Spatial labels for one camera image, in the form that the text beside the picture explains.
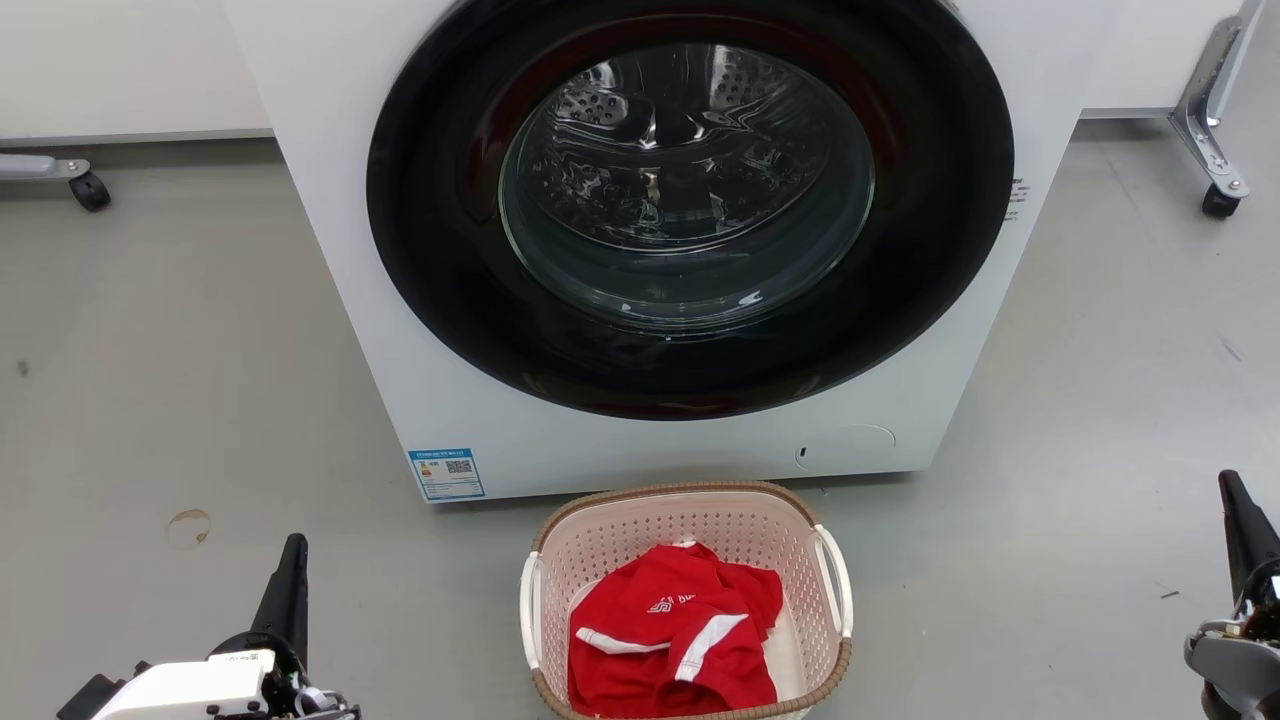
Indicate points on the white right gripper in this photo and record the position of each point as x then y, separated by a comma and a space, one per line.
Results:
1262, 600

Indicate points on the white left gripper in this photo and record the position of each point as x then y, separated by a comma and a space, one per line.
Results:
190, 685

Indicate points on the beige perforated plastic laundry basket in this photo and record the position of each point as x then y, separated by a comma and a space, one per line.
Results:
620, 530

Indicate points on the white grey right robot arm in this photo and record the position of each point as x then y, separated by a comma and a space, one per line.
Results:
1235, 665

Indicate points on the blue energy label sticker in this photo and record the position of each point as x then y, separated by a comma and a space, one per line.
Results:
447, 474

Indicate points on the red garment with white stripes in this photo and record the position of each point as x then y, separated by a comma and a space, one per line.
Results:
650, 660

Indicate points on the black round washer door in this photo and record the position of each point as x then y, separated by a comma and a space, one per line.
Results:
440, 250

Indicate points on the white front-load washing machine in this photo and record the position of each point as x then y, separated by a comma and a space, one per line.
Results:
330, 200

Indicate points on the small text sticker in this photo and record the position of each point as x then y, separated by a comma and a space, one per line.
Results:
1018, 200

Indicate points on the round white filter cover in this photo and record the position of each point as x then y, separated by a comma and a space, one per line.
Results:
850, 447

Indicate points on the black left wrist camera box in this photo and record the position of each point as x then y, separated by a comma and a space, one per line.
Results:
85, 698

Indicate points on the silver bracket leg with caster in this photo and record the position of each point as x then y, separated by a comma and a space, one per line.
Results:
1205, 130

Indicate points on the grey frame leg with caster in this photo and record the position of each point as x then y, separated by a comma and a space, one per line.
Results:
45, 168

